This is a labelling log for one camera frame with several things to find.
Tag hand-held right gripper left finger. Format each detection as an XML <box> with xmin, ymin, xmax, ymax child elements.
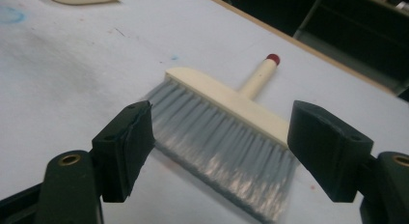
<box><xmin>91</xmin><ymin>99</ymin><xmax>156</xmax><ymax>204</ymax></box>

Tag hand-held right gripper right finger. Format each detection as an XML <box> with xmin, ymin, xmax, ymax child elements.
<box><xmin>286</xmin><ymin>99</ymin><xmax>375</xmax><ymax>204</ymax></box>

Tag cream hand brush grey bristles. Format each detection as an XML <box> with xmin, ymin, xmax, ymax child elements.
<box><xmin>141</xmin><ymin>53</ymin><xmax>298</xmax><ymax>224</ymax></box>

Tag grey metal shelf unit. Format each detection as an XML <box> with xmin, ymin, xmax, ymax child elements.
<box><xmin>292</xmin><ymin>0</ymin><xmax>409</xmax><ymax>97</ymax></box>

